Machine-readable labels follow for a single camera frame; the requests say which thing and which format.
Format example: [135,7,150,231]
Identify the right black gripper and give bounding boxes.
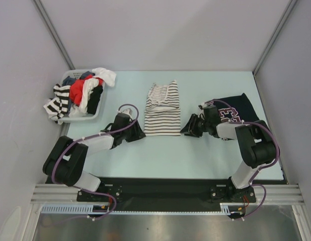
[180,113,210,138]

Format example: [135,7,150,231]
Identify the thin striped white tank top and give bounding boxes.
[143,80,181,136]

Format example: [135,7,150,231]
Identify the navy tank top red trim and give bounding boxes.
[208,92,260,141]

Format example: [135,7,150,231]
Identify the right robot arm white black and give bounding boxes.
[181,105,280,201]

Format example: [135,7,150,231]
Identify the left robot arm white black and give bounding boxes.
[43,113,145,201]

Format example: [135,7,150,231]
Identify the black white striped tank top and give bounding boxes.
[43,84,70,122]

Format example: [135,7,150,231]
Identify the grey blue tank top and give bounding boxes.
[62,71,95,86]

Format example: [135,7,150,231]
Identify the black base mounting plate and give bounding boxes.
[45,175,256,213]

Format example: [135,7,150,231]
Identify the grey plastic laundry basket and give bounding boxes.
[60,69,106,123]

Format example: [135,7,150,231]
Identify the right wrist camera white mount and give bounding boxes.
[198,100,214,109]

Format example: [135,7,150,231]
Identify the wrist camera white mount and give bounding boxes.
[198,100,214,109]
[118,108,132,116]

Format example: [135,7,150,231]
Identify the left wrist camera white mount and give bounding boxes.
[118,108,132,116]

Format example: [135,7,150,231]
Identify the slotted cable duct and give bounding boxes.
[41,202,246,216]

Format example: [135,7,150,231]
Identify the aluminium extrusion rail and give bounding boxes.
[31,184,304,205]

